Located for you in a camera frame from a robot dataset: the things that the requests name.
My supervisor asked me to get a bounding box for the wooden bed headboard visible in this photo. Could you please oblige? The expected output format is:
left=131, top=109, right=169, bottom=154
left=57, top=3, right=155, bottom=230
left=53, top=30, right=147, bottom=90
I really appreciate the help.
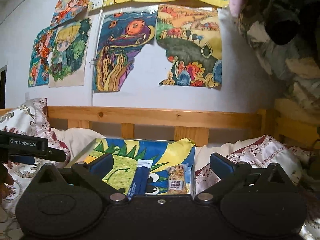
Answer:
left=46, top=106, right=319, bottom=149

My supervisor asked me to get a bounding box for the floral satin pillow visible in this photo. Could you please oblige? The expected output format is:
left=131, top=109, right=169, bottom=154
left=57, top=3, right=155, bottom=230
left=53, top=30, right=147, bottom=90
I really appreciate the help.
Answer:
left=0, top=97, right=71, bottom=217
left=194, top=135, right=303, bottom=194

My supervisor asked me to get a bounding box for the person's left hand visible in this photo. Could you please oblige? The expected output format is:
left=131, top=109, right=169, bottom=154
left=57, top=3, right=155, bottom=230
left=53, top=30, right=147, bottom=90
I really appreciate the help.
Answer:
left=0, top=163, right=14, bottom=203

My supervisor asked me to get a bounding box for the dark blue snack packet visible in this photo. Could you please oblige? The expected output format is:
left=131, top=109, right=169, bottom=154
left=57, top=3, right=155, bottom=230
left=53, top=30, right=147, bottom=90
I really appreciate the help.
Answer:
left=127, top=159, right=153, bottom=200

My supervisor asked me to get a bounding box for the floral satin pillow left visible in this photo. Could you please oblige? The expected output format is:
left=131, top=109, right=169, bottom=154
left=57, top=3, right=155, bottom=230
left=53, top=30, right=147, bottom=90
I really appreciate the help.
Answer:
left=0, top=97, right=71, bottom=217

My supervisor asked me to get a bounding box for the grey wall panel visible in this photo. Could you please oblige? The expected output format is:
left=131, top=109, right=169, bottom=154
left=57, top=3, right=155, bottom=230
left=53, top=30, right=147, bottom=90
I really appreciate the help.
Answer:
left=0, top=65, right=7, bottom=109

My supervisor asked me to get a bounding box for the camouflage fabric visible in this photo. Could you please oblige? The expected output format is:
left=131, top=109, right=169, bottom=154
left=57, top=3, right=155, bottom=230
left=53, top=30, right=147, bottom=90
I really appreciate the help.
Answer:
left=230, top=0, right=319, bottom=116

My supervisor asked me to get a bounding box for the orange girl wall drawing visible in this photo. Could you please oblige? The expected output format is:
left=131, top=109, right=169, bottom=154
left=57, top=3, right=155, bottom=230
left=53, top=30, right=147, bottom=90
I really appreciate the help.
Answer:
left=28, top=27, right=57, bottom=87

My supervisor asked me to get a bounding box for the landscape flowers wall painting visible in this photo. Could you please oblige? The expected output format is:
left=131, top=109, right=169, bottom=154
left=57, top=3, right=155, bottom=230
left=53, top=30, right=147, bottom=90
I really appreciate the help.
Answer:
left=156, top=5, right=222, bottom=88

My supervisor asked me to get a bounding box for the brown sugar nut bar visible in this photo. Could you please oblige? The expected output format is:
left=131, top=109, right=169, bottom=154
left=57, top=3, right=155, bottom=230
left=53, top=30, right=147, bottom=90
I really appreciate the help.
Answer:
left=166, top=164, right=189, bottom=195

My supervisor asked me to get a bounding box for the blond child wall drawing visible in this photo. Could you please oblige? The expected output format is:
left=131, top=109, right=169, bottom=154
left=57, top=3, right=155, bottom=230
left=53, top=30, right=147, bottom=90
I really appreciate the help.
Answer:
left=48, top=17, right=92, bottom=88

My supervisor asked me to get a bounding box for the white wall pipe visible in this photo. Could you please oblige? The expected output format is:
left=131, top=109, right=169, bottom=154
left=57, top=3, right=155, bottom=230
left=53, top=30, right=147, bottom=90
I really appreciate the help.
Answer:
left=90, top=9, right=104, bottom=106

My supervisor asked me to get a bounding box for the swirly night wall painting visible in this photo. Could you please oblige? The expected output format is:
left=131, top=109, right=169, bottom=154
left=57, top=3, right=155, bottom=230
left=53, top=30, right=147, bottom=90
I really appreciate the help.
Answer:
left=93, top=6, right=158, bottom=92

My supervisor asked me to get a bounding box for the floral satin pillow right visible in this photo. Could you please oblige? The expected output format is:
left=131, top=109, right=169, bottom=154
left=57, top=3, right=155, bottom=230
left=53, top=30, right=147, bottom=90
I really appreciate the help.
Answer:
left=194, top=135, right=303, bottom=194

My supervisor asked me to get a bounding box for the red haired girl drawing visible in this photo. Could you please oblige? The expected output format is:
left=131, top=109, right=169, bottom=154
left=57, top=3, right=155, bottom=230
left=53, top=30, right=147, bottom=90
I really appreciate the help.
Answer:
left=50, top=0, right=89, bottom=28

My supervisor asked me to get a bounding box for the white cream cushion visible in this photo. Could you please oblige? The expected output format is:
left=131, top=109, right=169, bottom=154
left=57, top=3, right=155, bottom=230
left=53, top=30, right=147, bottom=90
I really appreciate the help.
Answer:
left=52, top=128, right=103, bottom=161

